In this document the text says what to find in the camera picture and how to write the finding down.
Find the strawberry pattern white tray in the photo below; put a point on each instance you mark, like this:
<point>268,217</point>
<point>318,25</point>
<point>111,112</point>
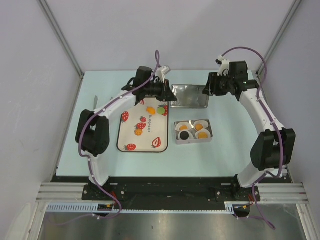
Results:
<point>155,128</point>

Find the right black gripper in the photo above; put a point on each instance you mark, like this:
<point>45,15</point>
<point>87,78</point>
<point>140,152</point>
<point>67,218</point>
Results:
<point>213,79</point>

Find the white paper cup front left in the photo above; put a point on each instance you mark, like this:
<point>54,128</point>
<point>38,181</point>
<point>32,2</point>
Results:
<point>191,137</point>

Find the white paper cup back right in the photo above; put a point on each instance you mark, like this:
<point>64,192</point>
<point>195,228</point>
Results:
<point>203,122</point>

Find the white paper cup back left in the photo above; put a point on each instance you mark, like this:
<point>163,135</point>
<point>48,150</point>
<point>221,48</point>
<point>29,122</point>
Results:
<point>179,124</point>

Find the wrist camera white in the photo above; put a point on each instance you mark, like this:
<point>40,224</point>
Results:
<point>161,72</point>
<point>224,65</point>

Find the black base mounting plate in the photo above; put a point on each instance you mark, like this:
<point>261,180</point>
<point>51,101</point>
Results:
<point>171,193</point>

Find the orange flower cookie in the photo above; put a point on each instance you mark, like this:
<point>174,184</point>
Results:
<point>199,127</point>

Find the aluminium frame post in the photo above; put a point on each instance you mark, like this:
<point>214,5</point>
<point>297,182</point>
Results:
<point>55,26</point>
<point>283,28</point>

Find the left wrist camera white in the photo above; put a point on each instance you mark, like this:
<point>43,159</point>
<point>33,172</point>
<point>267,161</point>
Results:
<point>161,72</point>

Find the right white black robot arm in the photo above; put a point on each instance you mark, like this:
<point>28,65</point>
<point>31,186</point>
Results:
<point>274,145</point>

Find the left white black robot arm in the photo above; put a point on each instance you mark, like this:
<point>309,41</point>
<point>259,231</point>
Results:
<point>93,130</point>

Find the white paper cup front right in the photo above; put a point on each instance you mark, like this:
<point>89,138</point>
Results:
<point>203,130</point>

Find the metal serving tongs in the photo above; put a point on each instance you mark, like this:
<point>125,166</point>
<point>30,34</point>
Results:
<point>95,102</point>

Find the black round cookie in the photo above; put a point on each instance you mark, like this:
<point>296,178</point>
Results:
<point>184,135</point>

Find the white slotted cable duct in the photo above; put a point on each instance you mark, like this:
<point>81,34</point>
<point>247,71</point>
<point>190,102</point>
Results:
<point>100,208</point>

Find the silver tin box base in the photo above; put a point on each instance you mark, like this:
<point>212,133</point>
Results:
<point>193,131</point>

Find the left aluminium frame post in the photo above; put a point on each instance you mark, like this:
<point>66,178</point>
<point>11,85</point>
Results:
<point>55,26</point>

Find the orange fish shaped cookie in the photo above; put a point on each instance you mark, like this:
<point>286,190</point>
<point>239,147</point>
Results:
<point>151,110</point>

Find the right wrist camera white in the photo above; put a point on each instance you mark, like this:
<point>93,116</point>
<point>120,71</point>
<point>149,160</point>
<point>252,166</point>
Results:
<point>224,65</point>

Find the white paper cup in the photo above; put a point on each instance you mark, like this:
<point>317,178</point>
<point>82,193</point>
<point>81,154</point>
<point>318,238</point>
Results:
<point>179,124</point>
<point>203,130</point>
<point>203,122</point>
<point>191,137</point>

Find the green round cookie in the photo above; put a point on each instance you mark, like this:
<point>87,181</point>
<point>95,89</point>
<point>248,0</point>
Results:
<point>161,110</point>

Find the orange round cookie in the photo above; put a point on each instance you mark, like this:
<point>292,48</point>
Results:
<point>183,127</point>
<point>202,135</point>

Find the right aluminium frame post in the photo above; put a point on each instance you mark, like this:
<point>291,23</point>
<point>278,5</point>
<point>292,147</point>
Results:
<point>283,28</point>

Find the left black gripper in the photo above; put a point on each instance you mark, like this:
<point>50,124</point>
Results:
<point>166,93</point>

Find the silver tin lid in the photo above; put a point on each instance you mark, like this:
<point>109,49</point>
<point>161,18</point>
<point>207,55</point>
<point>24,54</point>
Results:
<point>189,96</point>

